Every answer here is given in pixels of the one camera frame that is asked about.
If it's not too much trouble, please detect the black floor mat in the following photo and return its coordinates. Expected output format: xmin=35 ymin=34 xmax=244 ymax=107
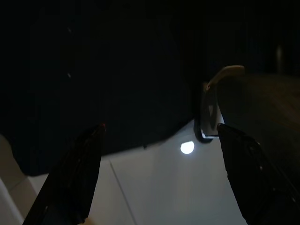
xmin=0 ymin=0 xmax=197 ymax=178

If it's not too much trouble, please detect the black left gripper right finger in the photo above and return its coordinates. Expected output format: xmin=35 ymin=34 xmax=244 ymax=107
xmin=216 ymin=123 xmax=300 ymax=225

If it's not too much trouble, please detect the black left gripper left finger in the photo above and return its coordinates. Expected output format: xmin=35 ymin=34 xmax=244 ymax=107
xmin=22 ymin=123 xmax=107 ymax=225

